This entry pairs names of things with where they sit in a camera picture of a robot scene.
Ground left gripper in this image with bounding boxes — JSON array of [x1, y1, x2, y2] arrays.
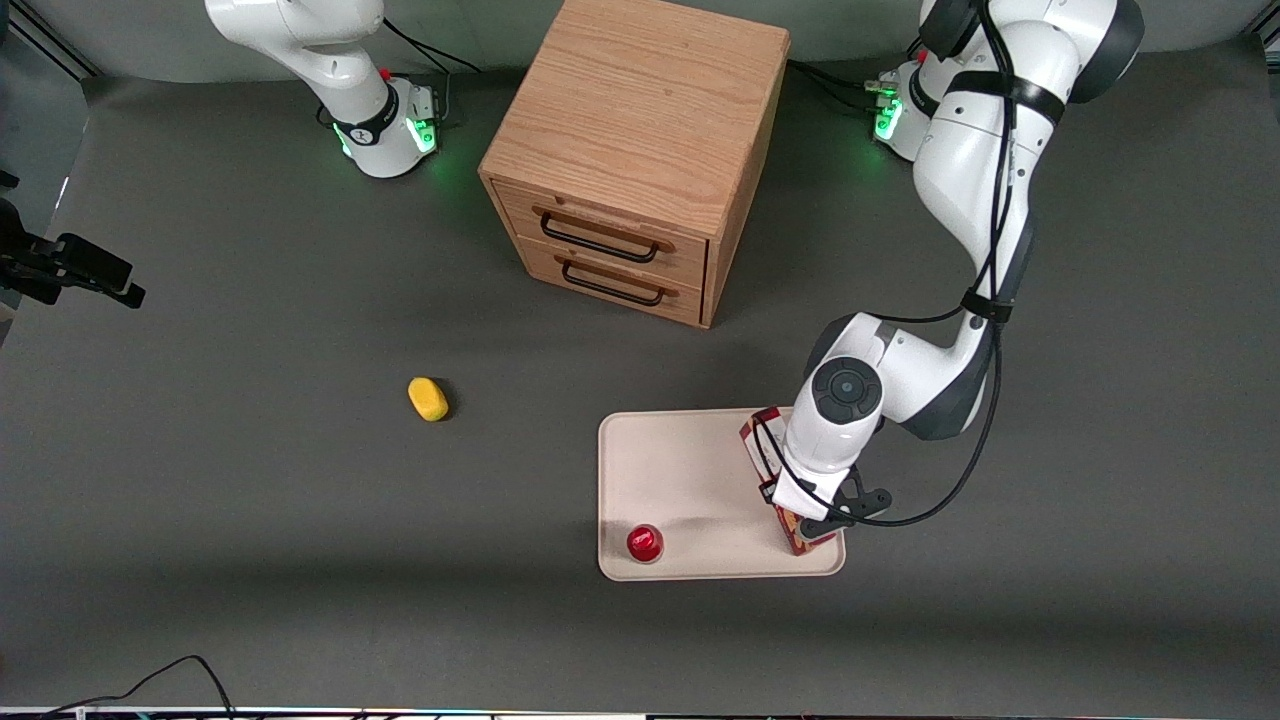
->
[[759, 464, 853, 544]]

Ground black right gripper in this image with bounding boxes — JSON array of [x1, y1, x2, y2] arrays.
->
[[0, 170, 147, 309]]

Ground red cookie box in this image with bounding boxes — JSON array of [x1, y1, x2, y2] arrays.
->
[[738, 405, 839, 557]]

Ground beige plastic tray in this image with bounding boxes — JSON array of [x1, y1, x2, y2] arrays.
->
[[597, 406, 847, 582]]

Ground yellow sponge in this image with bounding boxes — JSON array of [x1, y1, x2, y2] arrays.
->
[[408, 377, 450, 423]]

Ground wooden drawer cabinet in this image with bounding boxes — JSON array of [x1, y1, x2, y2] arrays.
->
[[478, 0, 792, 330]]

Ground wooden drawer with black handle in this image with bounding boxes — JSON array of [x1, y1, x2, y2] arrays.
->
[[515, 236, 705, 327], [491, 180, 710, 293]]

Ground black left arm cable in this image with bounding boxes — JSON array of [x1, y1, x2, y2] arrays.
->
[[752, 0, 1031, 529]]

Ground black right arm base cables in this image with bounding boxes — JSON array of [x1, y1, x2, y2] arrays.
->
[[383, 15, 482, 126]]

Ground black arm base cables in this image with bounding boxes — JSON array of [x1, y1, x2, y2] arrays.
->
[[788, 35, 926, 113], [383, 15, 482, 126]]

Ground black cable at table edge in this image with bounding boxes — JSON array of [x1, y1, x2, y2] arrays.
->
[[38, 655, 237, 720]]

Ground black left arm base cables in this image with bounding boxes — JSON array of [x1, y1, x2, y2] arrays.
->
[[788, 35, 926, 113]]

